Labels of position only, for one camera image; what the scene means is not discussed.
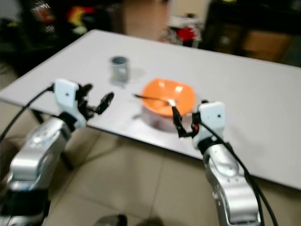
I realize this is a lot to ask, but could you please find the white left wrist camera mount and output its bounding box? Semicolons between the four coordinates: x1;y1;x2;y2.
53;78;88;130

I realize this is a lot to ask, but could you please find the metal fork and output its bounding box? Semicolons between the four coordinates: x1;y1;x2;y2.
133;93;177;106

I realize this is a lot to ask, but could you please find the red and white item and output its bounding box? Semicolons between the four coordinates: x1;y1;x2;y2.
169;26;199;46

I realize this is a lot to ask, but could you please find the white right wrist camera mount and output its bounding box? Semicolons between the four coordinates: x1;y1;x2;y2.
193;101;226;150

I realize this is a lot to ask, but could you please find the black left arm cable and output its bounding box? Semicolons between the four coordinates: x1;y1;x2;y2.
0;85;55;142

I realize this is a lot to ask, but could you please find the dark wooden cabinet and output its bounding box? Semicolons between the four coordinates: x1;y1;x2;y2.
200;0;301;64

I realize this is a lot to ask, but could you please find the grey cup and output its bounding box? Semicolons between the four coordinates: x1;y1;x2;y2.
110;56;130;85

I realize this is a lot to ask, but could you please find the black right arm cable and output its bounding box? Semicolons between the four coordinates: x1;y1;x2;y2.
198;120;279;226

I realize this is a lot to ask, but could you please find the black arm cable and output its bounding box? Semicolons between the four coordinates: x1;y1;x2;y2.
198;120;279;226
0;85;55;142

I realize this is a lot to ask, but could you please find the orange bowl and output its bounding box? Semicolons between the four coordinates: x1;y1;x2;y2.
141;78;196;130

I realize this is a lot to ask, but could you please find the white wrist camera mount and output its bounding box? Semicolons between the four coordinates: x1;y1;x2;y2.
53;78;88;130
193;101;226;150

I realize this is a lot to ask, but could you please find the red and yellow item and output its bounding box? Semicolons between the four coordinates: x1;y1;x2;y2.
67;5;97;27

